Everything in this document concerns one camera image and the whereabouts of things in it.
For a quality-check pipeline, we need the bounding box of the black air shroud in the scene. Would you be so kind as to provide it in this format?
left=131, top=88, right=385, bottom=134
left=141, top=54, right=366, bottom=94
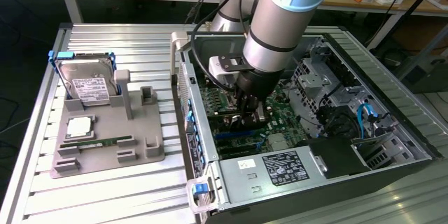
left=297, top=137, right=373, bottom=180

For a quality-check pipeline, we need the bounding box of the silver chipset heat sink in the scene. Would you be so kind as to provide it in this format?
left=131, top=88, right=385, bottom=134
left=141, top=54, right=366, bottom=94
left=266, top=134, right=293, bottom=148

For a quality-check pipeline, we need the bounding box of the black wire bundle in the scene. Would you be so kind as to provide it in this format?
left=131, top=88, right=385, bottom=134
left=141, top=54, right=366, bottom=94
left=317, top=105, right=362, bottom=138

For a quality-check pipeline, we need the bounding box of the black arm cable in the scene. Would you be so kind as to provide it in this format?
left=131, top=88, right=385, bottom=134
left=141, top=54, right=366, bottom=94
left=190, top=0, right=249, bottom=92

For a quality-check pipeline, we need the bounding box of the silver disk bay cage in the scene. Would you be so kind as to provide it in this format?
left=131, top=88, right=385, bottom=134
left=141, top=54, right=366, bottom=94
left=290, top=56, right=355, bottom=121

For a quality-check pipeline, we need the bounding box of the silver CPU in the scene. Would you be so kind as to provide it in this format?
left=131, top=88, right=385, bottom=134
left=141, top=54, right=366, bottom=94
left=66, top=116, right=97, bottom=138

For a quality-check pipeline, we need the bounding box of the blue case latch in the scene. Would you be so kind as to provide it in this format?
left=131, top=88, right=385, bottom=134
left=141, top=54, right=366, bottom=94
left=193, top=183, right=209, bottom=196

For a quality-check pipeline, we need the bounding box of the black coiled cable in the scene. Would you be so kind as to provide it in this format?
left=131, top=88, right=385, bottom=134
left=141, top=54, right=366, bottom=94
left=381, top=47, right=405, bottom=68

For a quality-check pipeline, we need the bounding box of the blue expansion slot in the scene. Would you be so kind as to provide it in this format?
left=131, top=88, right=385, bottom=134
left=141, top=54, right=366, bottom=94
left=215, top=129, right=257, bottom=139

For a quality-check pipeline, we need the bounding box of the grey parts rack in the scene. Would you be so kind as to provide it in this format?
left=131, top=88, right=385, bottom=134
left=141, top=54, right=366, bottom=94
left=49, top=69, right=166, bottom=179

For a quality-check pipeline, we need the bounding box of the dangling cable with plug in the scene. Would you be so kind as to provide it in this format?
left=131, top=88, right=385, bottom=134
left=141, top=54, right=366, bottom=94
left=186, top=0, right=213, bottom=24

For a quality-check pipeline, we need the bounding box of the blue SATA wire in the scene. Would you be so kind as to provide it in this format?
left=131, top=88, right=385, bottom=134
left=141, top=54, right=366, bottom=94
left=357, top=102, right=379, bottom=140

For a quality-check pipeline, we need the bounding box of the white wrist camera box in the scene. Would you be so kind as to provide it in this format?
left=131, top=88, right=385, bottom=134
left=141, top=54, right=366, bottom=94
left=209, top=55, right=255, bottom=88

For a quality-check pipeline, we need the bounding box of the black stand pole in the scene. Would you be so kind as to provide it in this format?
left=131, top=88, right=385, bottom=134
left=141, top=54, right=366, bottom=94
left=365, top=0, right=445, bottom=49

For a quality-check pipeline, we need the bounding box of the black expansion slot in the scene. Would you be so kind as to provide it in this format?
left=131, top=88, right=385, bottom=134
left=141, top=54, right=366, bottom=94
left=219, top=142, right=263, bottom=154

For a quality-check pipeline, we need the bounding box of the open black PC case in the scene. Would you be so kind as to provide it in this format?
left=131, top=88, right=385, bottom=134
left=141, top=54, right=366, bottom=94
left=171, top=31, right=443, bottom=224

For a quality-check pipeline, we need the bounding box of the grey power supply unit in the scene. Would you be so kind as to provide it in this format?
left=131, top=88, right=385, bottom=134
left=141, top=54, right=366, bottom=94
left=214, top=147, right=330, bottom=204

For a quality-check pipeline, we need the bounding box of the blue disk caddy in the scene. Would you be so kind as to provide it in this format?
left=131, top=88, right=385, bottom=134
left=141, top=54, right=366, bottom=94
left=49, top=49, right=123, bottom=102

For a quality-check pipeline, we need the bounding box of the green motherboard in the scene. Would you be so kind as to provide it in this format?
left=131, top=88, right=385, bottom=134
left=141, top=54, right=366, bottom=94
left=202, top=73, right=314, bottom=161

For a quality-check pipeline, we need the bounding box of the graphics card with black cooler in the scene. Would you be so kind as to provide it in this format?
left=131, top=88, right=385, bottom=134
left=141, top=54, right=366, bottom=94
left=209, top=112, right=275, bottom=132

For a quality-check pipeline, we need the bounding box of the silver hard disk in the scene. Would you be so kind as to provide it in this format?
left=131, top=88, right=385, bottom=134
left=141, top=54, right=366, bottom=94
left=58, top=58, right=119, bottom=105

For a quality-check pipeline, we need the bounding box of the green RAM stick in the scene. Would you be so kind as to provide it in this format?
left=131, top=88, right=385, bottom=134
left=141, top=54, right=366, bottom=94
left=62, top=136, right=134, bottom=149

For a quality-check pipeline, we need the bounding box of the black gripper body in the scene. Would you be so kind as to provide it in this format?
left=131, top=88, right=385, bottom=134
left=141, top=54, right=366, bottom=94
left=234, top=69, right=287, bottom=104

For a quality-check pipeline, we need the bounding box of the black computer tower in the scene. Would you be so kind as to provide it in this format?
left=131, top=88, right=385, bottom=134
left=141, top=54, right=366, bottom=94
left=402, top=58, right=448, bottom=94

